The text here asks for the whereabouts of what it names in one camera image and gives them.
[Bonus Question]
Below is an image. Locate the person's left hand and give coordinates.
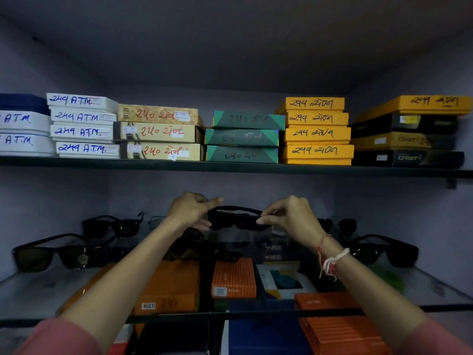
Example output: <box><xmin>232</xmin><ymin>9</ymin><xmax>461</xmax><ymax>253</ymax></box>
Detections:
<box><xmin>166</xmin><ymin>192</ymin><xmax>224</xmax><ymax>233</ymax></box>

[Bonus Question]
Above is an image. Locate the person's right hand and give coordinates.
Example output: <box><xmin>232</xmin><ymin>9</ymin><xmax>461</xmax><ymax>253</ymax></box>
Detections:
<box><xmin>256</xmin><ymin>195</ymin><xmax>326</xmax><ymax>248</ymax></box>

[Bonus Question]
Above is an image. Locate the person's right forearm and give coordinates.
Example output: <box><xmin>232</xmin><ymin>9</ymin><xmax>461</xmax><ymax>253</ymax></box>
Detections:
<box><xmin>317</xmin><ymin>234</ymin><xmax>430</xmax><ymax>350</ymax></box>

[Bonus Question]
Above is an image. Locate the person's left forearm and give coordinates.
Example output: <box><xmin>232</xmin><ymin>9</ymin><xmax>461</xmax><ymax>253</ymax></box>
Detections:
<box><xmin>61</xmin><ymin>217</ymin><xmax>185</xmax><ymax>353</ymax></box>

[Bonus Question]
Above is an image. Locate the dark printed box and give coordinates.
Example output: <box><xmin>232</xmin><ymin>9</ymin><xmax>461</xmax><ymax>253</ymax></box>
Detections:
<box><xmin>258</xmin><ymin>238</ymin><xmax>297</xmax><ymax>264</ymax></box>

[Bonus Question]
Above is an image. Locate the glass shelf with boxes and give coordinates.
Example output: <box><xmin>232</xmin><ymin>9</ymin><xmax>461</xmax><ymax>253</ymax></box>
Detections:
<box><xmin>0</xmin><ymin>156</ymin><xmax>473</xmax><ymax>179</ymax></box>

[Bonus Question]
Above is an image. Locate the small striped orange box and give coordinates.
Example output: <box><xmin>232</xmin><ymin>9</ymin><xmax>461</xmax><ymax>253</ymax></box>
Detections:
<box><xmin>211</xmin><ymin>257</ymin><xmax>258</xmax><ymax>299</ymax></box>

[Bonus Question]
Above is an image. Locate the multicoloured geometric box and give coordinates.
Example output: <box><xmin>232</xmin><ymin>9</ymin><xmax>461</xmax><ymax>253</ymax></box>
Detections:
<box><xmin>256</xmin><ymin>261</ymin><xmax>319</xmax><ymax>301</ymax></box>

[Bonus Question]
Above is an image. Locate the large plain orange box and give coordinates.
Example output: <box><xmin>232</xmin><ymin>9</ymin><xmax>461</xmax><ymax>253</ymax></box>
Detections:
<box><xmin>55</xmin><ymin>259</ymin><xmax>201</xmax><ymax>317</ymax></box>

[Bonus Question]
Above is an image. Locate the green grey box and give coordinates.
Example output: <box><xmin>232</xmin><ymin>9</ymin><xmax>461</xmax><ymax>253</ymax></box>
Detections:
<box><xmin>204</xmin><ymin>128</ymin><xmax>280</xmax><ymax>148</ymax></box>
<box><xmin>205</xmin><ymin>145</ymin><xmax>279</xmax><ymax>164</ymax></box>
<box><xmin>212</xmin><ymin>110</ymin><xmax>286</xmax><ymax>131</ymax></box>

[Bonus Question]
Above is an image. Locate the red white thread wristband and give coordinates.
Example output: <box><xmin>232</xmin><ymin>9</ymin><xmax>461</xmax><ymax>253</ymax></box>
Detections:
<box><xmin>317</xmin><ymin>234</ymin><xmax>351</xmax><ymax>282</ymax></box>

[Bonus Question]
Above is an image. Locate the yellow handwritten box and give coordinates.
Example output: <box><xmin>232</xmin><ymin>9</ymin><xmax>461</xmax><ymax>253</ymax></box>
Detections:
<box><xmin>279</xmin><ymin>143</ymin><xmax>355</xmax><ymax>166</ymax></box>
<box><xmin>275</xmin><ymin>97</ymin><xmax>346</xmax><ymax>115</ymax></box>
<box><xmin>282</xmin><ymin>126</ymin><xmax>352</xmax><ymax>145</ymax></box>
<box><xmin>282</xmin><ymin>111</ymin><xmax>350</xmax><ymax>128</ymax></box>

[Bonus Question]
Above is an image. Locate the tan patterned box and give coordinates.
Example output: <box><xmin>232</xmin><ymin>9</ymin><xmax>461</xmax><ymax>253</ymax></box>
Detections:
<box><xmin>119</xmin><ymin>141</ymin><xmax>205</xmax><ymax>162</ymax></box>
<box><xmin>113</xmin><ymin>121</ymin><xmax>204</xmax><ymax>144</ymax></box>
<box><xmin>118</xmin><ymin>104</ymin><xmax>203</xmax><ymax>127</ymax></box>

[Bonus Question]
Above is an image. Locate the dark blue box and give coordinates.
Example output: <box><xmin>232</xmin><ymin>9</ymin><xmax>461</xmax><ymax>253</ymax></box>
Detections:
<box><xmin>221</xmin><ymin>317</ymin><xmax>312</xmax><ymax>355</ymax></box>

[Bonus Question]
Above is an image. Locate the wide striped orange box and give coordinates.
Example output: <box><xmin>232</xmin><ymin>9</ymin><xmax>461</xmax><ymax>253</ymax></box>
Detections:
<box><xmin>294</xmin><ymin>291</ymin><xmax>393</xmax><ymax>355</ymax></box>

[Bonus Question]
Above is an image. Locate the white handwritten box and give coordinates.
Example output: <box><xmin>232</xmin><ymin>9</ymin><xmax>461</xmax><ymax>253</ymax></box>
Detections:
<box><xmin>50</xmin><ymin>108</ymin><xmax>118</xmax><ymax>126</ymax></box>
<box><xmin>46</xmin><ymin>92</ymin><xmax>119</xmax><ymax>114</ymax></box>
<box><xmin>0</xmin><ymin>110</ymin><xmax>52</xmax><ymax>136</ymax></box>
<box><xmin>0</xmin><ymin>133</ymin><xmax>57</xmax><ymax>157</ymax></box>
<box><xmin>50</xmin><ymin>124</ymin><xmax>115</xmax><ymax>144</ymax></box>
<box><xmin>55</xmin><ymin>141</ymin><xmax>121</xmax><ymax>160</ymax></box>

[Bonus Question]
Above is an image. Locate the black box with white label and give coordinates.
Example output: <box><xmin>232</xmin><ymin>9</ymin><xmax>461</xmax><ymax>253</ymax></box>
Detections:
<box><xmin>353</xmin><ymin>149</ymin><xmax>465</xmax><ymax>169</ymax></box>

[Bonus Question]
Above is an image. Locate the dark yellow and black box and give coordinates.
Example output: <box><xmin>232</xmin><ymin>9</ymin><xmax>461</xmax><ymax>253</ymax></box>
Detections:
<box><xmin>351</xmin><ymin>131</ymin><xmax>457</xmax><ymax>151</ymax></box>

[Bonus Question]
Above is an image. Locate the black box with yellow label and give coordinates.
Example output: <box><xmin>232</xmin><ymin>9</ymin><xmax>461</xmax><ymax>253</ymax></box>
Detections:
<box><xmin>349</xmin><ymin>114</ymin><xmax>459</xmax><ymax>139</ymax></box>

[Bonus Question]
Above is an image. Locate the glass shelf with sunglasses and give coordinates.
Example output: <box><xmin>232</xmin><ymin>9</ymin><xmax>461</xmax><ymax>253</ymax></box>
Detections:
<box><xmin>0</xmin><ymin>264</ymin><xmax>473</xmax><ymax>327</ymax></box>

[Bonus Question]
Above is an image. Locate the pink left sleeve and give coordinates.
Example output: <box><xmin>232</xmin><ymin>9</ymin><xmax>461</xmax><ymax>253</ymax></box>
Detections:
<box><xmin>14</xmin><ymin>316</ymin><xmax>105</xmax><ymax>355</ymax></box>

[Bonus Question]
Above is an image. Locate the pink sleeve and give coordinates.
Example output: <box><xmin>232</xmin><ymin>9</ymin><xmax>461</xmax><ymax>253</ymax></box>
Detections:
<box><xmin>14</xmin><ymin>316</ymin><xmax>105</xmax><ymax>355</ymax></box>
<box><xmin>392</xmin><ymin>317</ymin><xmax>473</xmax><ymax>355</ymax></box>

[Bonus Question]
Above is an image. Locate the large yellow box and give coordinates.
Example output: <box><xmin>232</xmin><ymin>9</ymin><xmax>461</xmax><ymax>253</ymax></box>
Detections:
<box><xmin>354</xmin><ymin>94</ymin><xmax>473</xmax><ymax>124</ymax></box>

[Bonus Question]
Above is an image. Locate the pink right sleeve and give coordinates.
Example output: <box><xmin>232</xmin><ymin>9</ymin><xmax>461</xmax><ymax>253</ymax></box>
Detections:
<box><xmin>392</xmin><ymin>317</ymin><xmax>473</xmax><ymax>355</ymax></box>

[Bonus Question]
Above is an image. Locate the blue flat box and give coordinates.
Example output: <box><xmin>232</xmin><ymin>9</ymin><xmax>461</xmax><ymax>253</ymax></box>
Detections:
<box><xmin>0</xmin><ymin>93</ymin><xmax>51</xmax><ymax>116</ymax></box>

